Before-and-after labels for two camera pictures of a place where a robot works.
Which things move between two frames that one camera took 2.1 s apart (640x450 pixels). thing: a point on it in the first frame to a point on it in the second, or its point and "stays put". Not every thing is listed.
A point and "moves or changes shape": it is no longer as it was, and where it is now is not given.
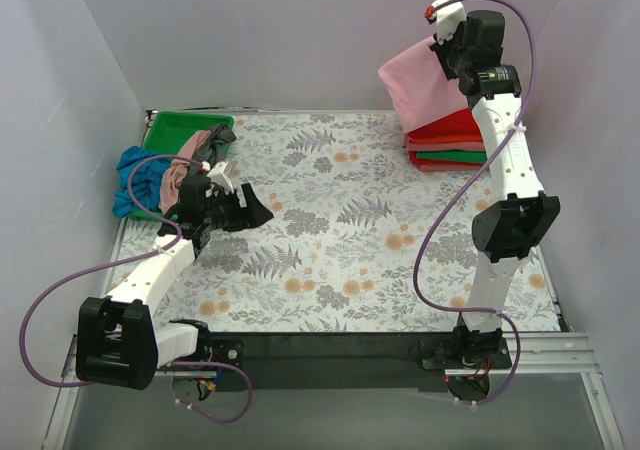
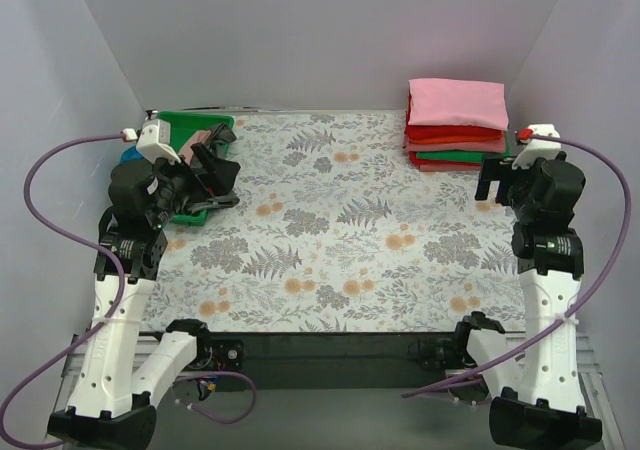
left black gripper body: x=235 y=213 to x=191 y=179
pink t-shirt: x=421 y=88 moves or changes shape
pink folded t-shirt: x=445 y=145 stays put
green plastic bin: x=166 y=133 stays put
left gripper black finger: x=256 y=211 to x=218 y=176
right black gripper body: x=451 y=51 to x=500 y=171
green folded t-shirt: x=455 y=155 stays put
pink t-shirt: x=450 y=167 stays put
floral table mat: x=355 y=243 stays put
